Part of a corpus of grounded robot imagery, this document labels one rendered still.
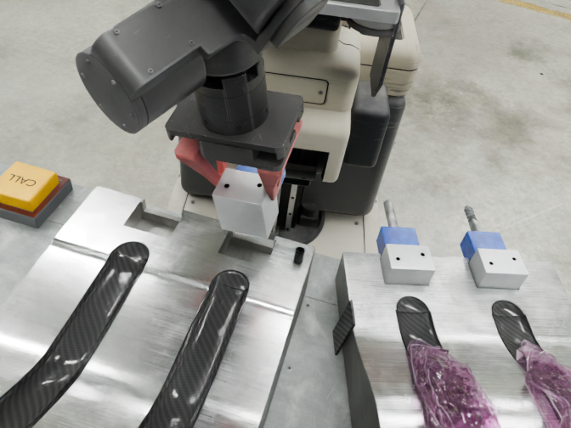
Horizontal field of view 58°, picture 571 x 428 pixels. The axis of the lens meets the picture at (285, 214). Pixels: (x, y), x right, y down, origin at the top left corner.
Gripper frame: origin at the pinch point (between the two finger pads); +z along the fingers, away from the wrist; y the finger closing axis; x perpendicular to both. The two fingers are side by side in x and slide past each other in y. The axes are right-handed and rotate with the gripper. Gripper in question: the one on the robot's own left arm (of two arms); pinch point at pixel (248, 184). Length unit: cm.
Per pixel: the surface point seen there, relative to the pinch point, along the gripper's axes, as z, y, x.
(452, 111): 128, 26, 170
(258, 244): 9.9, 0.0, -0.2
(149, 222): 9.2, -13.0, -0.9
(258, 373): 7.4, 5.4, -14.8
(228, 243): 9.8, -3.3, -0.9
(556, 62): 146, 78, 247
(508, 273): 13.5, 27.2, 5.6
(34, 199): 10.2, -29.6, -0.6
